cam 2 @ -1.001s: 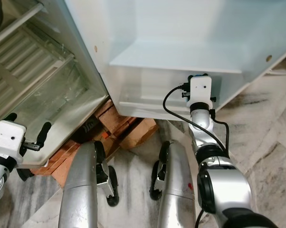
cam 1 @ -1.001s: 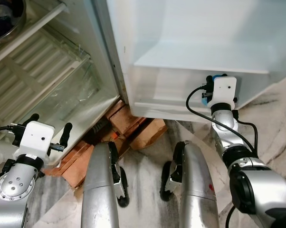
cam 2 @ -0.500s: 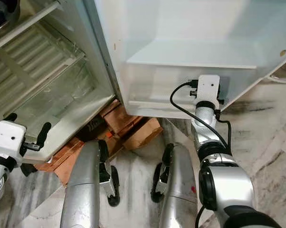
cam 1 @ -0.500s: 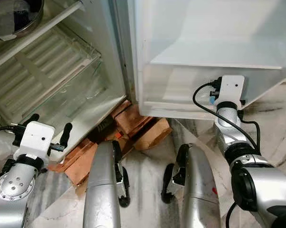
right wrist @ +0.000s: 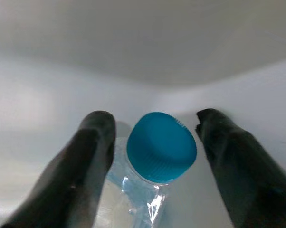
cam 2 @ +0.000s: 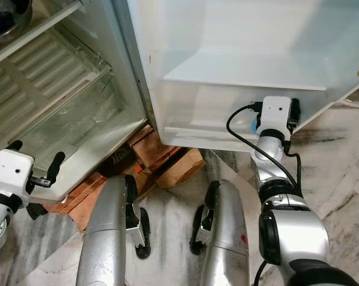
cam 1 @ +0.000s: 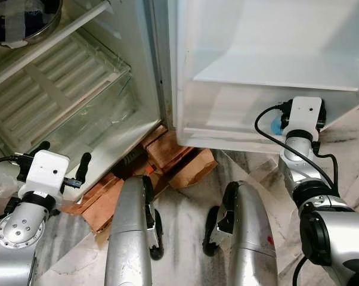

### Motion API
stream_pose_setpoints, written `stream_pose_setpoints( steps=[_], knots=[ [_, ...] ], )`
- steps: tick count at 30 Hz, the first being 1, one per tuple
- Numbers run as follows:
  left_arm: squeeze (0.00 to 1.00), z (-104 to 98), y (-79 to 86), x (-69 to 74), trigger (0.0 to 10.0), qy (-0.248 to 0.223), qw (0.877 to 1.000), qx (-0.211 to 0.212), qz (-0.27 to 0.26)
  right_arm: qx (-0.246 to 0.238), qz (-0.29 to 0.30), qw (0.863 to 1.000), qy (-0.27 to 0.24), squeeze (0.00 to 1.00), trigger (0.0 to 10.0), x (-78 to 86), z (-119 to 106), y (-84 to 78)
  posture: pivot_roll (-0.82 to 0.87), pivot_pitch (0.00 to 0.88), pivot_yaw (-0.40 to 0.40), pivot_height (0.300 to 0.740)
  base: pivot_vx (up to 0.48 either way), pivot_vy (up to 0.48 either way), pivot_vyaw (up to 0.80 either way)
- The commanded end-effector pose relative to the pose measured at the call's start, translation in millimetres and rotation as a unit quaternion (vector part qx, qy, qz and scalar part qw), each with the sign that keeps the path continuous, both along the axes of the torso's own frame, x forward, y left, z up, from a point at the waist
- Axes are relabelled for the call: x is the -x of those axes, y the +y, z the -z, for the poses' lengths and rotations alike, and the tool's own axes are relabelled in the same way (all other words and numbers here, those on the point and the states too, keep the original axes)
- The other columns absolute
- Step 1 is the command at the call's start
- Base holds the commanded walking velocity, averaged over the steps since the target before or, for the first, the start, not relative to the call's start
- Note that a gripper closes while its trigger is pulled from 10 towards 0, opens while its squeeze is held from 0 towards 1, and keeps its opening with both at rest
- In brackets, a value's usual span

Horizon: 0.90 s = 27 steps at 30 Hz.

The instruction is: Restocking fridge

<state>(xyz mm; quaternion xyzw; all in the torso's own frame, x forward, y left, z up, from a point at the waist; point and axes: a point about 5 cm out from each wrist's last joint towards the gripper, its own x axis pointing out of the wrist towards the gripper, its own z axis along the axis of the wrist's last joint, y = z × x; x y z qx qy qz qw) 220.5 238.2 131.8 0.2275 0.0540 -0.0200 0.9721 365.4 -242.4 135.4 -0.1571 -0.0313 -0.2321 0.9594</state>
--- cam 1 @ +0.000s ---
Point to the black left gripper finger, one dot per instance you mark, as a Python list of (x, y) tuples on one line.
[(40, 148), (84, 165)]

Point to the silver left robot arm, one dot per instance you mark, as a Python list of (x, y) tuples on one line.
[(15, 238)]

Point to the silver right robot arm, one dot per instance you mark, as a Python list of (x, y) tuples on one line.
[(328, 226)]

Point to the silver fridge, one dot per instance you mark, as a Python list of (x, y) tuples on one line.
[(78, 89)]

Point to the clear crisper drawer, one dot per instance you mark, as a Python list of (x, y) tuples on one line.
[(108, 125)]

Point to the ribbed white crisper cover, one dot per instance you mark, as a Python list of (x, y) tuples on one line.
[(48, 89)]

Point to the grey left robot leg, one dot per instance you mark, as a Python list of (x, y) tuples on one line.
[(129, 238)]

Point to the grey robot leg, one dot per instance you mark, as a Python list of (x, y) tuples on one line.
[(129, 238), (245, 238)]

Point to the brown cardboard piece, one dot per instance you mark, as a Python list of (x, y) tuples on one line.
[(197, 170)]

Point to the steel bowl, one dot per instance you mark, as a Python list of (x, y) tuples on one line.
[(24, 18)]

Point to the grey right robot leg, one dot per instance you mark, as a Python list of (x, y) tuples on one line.
[(245, 238)]

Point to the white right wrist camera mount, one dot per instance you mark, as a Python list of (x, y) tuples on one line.
[(303, 116)]

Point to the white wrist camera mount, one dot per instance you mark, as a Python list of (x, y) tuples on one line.
[(43, 173), (303, 116)]

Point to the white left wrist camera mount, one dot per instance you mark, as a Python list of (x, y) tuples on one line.
[(43, 173)]

